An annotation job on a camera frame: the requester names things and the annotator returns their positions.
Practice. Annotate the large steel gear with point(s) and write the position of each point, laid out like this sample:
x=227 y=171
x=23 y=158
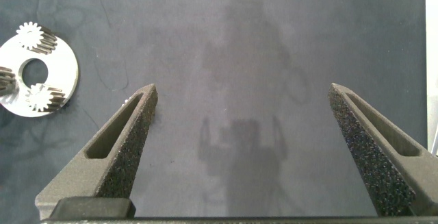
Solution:
x=7 y=80

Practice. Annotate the small steel gear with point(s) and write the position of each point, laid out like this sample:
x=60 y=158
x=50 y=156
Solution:
x=29 y=37
x=38 y=99

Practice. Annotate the round white plate with pins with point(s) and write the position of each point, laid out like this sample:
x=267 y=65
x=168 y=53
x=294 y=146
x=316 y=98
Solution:
x=63 y=68

